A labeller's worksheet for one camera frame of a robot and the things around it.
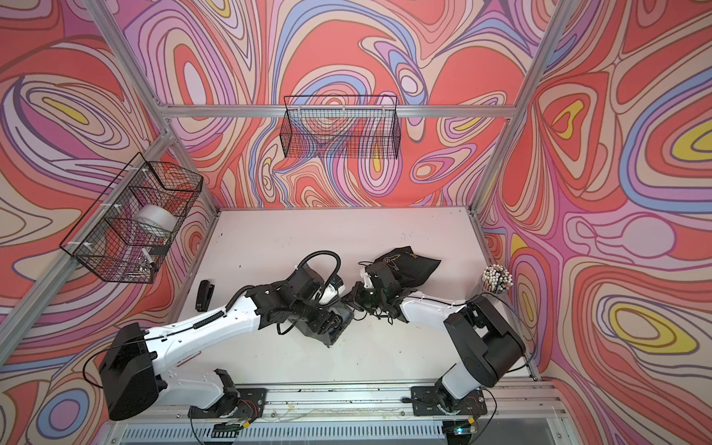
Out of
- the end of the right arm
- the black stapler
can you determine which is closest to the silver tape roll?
the black stapler

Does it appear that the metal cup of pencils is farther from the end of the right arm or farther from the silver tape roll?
the silver tape roll

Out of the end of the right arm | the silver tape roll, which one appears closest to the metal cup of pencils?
the end of the right arm

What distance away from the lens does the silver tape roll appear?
0.72 metres

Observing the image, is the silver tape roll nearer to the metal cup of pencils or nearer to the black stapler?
the black stapler

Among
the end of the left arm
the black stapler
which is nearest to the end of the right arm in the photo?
the end of the left arm

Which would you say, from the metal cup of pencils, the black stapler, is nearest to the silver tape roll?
the black stapler

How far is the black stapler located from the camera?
0.91 metres

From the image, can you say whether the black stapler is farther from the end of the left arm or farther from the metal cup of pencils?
the metal cup of pencils

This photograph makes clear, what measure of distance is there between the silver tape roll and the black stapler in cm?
27

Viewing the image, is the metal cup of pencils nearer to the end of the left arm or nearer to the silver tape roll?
the end of the left arm

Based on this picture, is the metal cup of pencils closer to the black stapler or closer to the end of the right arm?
the end of the right arm

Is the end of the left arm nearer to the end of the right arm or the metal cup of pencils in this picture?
the end of the right arm

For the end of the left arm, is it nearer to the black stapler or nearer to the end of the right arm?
the end of the right arm

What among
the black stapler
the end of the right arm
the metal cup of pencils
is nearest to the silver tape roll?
the black stapler
